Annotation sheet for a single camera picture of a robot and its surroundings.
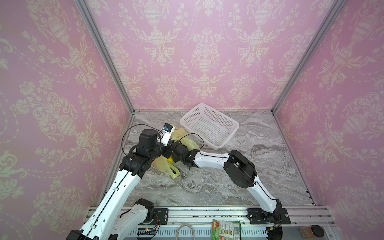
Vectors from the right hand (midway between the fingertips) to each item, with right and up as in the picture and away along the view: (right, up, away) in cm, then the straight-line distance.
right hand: (176, 150), depth 95 cm
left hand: (+2, +8, -22) cm, 24 cm away
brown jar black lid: (+62, -29, -32) cm, 75 cm away
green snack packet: (+27, -32, -26) cm, 50 cm away
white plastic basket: (+27, +15, +15) cm, 34 cm away
